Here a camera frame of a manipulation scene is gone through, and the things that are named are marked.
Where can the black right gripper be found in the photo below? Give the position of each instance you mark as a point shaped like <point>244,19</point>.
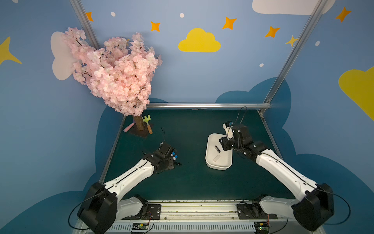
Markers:
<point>226,143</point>

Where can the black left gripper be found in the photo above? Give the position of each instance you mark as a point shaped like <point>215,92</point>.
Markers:
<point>169,161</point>

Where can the black swivel usb drive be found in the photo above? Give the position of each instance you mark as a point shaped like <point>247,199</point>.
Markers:
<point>217,149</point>

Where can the white oval storage box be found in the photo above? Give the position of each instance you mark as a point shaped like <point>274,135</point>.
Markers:
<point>225,160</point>

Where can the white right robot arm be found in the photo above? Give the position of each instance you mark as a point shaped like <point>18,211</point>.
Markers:
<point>313,203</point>

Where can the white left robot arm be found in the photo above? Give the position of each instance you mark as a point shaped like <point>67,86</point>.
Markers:
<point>103,204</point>

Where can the green toy rake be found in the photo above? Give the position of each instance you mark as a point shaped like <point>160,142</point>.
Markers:
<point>146,119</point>

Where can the pink toy stick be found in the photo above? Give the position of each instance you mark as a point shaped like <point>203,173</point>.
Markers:
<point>128,127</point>

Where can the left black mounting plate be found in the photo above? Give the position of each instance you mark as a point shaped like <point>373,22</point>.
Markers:
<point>147,211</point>

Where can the black mounting plate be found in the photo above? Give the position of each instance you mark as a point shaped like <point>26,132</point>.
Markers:
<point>147,211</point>
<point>252,211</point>

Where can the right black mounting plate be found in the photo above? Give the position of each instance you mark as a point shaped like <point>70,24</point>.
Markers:
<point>252,211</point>

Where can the left green circuit board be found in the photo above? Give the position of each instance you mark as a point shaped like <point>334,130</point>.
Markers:
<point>142,227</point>

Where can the green circuit board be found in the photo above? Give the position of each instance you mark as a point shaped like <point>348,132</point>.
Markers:
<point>261,228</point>
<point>142,227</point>

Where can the right green circuit board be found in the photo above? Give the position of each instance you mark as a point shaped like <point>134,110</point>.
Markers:
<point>261,228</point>

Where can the pink cherry blossom tree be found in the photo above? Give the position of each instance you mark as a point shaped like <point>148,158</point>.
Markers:
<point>120,72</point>

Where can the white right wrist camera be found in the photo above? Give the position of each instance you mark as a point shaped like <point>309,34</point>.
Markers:
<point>227,126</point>

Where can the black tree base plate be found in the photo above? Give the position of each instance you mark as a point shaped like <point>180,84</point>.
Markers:
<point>134,130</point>

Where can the aluminium corner frame post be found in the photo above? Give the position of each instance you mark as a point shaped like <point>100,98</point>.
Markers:
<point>305,34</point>

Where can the aluminium back frame rail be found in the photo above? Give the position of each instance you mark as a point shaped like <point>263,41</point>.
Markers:
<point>208,105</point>

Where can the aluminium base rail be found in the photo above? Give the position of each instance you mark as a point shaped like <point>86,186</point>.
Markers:
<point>199,217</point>

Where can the aluminium left frame post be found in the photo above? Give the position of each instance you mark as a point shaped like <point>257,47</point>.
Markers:
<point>85,23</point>

